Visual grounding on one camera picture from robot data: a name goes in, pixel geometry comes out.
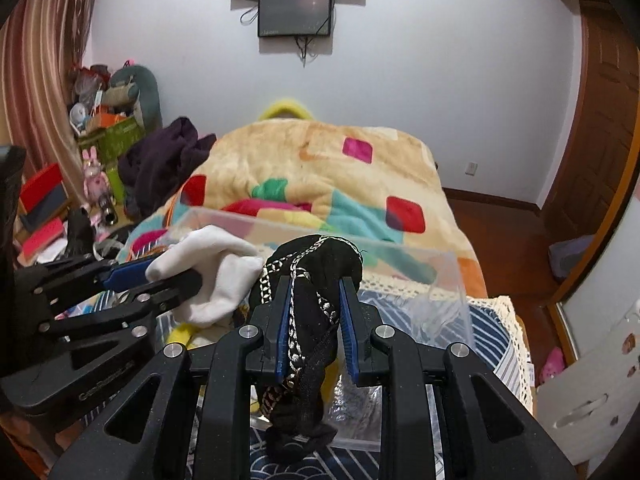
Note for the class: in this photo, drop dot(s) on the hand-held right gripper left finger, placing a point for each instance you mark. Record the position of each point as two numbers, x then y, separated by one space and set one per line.
284 332

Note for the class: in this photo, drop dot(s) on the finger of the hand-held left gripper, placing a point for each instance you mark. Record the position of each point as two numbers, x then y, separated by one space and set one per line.
170 291
131 273

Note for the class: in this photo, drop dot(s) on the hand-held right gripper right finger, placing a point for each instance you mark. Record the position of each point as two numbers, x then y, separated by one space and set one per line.
348 332

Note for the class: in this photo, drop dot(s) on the black sock with silver pattern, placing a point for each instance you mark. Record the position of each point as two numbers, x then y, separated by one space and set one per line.
312 305

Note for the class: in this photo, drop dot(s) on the white sock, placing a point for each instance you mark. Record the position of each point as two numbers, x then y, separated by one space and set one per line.
215 270

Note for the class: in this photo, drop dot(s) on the clear plastic box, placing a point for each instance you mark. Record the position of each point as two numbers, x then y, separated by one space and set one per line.
425 310

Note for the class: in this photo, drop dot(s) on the yellow cloth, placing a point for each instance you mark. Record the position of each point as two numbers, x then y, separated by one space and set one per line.
181 335

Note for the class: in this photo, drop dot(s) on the pink book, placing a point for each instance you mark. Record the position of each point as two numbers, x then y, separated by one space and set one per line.
44 241

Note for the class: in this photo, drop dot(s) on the pink bunny toy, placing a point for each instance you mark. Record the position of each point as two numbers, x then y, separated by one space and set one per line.
94 175

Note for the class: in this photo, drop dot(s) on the dark purple cloth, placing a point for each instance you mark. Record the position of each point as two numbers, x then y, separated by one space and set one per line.
160 160

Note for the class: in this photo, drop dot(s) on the red flat box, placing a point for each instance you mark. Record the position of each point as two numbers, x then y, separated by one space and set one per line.
42 187

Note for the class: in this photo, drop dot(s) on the green cardboard box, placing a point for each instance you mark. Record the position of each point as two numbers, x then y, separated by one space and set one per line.
120 135

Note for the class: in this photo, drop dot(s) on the blue striped bed sheet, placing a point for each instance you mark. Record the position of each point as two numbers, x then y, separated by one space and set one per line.
492 340

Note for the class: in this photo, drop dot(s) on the cream lace cloth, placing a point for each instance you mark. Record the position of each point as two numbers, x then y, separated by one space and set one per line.
512 320

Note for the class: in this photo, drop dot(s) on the colourful printed blanket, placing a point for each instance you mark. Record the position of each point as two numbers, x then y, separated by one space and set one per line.
310 160

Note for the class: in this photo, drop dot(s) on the grey green dinosaur plush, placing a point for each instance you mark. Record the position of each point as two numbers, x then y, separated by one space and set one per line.
142 92

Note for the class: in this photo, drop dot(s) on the striped pink curtain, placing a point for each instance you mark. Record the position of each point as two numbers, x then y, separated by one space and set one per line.
45 85

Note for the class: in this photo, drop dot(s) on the pink plush toy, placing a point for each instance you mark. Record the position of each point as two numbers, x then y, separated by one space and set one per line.
554 366

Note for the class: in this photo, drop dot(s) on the yellow plush toy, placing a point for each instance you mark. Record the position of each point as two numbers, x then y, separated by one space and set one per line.
285 109

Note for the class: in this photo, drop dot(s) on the grey cloth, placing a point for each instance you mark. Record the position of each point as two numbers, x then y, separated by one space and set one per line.
570 257

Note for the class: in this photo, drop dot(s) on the white board with cutouts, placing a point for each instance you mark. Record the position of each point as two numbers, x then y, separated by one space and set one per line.
590 390

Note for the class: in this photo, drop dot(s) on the brown wooden door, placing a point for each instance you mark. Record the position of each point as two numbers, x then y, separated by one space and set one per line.
600 110

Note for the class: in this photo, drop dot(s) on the white wall socket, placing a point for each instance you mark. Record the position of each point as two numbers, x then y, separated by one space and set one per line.
471 168

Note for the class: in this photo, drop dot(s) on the small black wall screen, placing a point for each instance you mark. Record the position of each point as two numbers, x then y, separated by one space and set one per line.
295 12

